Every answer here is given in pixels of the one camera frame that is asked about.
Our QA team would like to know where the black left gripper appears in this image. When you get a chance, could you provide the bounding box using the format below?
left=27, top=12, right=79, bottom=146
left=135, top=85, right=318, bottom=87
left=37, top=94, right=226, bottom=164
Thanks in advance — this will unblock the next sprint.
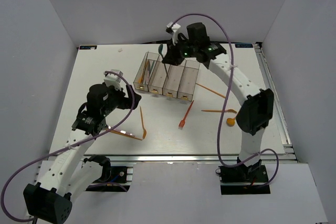
left=100, top=83, right=141, bottom=116

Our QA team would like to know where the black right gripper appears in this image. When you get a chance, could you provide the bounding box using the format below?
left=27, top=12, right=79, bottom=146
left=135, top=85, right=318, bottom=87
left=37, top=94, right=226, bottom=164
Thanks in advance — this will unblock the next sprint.
left=162, top=37, right=197, bottom=67

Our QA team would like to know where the pink handled metal knife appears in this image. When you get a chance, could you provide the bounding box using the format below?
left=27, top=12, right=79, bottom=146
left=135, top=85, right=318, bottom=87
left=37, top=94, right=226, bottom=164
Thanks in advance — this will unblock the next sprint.
left=144, top=71, right=151, bottom=84

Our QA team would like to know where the orange plastic knife top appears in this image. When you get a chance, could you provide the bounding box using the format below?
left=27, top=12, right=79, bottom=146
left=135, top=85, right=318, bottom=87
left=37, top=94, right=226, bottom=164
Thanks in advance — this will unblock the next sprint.
left=139, top=61, right=149, bottom=83

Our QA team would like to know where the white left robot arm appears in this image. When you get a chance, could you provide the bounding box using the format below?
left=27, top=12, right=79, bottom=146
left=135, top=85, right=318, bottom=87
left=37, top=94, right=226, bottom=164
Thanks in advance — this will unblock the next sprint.
left=23, top=83, right=141, bottom=223

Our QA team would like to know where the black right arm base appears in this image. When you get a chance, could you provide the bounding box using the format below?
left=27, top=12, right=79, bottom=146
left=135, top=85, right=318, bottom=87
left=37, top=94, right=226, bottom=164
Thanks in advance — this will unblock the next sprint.
left=215, top=160, right=271, bottom=195

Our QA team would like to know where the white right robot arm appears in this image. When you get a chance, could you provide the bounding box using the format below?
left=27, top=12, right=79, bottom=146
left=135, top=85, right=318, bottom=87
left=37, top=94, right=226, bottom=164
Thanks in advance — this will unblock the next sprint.
left=162, top=23, right=274, bottom=182

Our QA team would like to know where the clear four-compartment organizer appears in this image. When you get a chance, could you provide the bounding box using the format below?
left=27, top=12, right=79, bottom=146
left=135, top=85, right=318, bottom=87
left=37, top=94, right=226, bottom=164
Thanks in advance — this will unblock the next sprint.
left=133, top=51, right=200, bottom=101

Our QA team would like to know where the orange pink knife left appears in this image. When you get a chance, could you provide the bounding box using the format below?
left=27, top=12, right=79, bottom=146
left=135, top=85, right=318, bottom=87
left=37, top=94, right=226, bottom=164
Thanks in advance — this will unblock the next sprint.
left=106, top=128, right=143, bottom=141

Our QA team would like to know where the orange chopstick near right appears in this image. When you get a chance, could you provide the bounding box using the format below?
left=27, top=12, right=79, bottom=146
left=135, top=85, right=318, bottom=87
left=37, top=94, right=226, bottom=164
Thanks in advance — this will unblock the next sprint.
left=196, top=83, right=226, bottom=98

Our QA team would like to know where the red-orange plastic fork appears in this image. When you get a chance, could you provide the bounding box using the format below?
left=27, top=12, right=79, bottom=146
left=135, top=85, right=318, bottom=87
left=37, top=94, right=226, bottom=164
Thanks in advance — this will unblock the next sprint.
left=178, top=100, right=194, bottom=129

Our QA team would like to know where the blue label right corner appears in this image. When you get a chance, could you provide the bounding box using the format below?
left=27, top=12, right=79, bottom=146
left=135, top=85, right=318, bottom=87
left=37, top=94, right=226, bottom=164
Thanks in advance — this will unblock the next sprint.
left=235, top=43, right=254, bottom=48

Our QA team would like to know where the black label left corner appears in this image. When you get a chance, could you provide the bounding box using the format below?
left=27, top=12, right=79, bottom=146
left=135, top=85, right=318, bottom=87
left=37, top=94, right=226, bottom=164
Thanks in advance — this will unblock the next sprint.
left=79, top=45, right=97, bottom=50

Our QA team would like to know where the orange plastic fork right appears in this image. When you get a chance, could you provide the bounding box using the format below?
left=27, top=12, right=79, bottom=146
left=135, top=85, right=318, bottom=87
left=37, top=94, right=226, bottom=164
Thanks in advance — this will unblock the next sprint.
left=201, top=109, right=238, bottom=114

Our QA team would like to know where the orange plastic spoon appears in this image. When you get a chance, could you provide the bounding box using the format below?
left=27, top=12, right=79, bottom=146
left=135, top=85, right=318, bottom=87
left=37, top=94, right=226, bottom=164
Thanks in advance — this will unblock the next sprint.
left=226, top=118, right=236, bottom=126

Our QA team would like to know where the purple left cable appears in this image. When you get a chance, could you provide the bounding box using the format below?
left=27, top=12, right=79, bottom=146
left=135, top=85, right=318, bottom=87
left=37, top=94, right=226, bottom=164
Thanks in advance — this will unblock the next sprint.
left=1, top=71, right=136, bottom=220

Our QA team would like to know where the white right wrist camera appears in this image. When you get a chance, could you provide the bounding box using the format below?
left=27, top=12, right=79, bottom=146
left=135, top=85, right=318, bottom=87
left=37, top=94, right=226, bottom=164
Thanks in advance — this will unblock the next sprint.
left=166, top=22, right=181, bottom=45

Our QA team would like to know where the aluminium rail right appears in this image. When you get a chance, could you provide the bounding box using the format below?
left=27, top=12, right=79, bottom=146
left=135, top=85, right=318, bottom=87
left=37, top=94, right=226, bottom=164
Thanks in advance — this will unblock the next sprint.
left=253, top=42, right=298, bottom=163

